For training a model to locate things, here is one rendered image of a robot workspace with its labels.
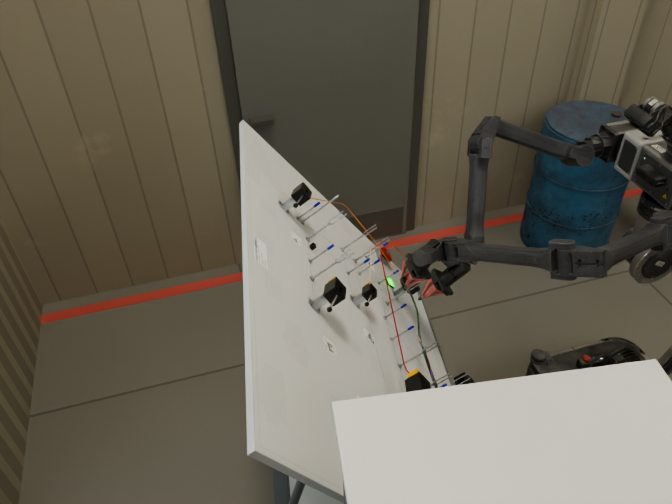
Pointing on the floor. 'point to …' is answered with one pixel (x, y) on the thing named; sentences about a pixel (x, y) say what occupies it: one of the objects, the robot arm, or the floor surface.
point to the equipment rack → (514, 440)
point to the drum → (573, 182)
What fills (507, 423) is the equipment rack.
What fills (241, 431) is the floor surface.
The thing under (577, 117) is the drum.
